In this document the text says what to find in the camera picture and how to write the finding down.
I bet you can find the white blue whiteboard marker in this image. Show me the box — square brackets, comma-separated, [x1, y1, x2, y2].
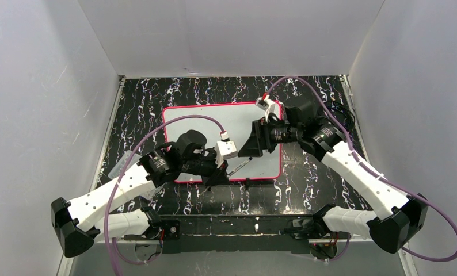
[227, 157, 252, 177]

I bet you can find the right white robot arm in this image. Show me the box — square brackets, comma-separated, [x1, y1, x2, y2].
[238, 99, 428, 253]

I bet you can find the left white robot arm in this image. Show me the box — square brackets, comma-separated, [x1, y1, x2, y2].
[51, 130, 238, 258]

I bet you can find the pink framed whiteboard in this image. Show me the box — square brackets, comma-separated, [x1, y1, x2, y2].
[162, 102, 282, 181]

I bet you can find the right black board clip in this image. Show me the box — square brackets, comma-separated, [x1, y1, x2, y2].
[244, 178, 251, 190]

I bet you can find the clear plastic screw box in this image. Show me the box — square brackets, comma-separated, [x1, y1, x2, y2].
[108, 150, 142, 179]

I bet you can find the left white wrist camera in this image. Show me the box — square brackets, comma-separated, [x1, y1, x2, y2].
[215, 140, 238, 160]

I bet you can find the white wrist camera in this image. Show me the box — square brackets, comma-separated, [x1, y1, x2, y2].
[256, 96, 276, 113]
[215, 140, 238, 160]

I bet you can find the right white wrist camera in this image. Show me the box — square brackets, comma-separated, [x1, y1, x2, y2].
[256, 96, 276, 113]

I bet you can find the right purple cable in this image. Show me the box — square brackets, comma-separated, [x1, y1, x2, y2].
[264, 76, 457, 263]

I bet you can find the coiled black cable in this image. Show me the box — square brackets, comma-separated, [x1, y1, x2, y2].
[323, 99, 356, 131]

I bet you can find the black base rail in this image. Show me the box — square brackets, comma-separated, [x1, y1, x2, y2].
[161, 215, 330, 254]

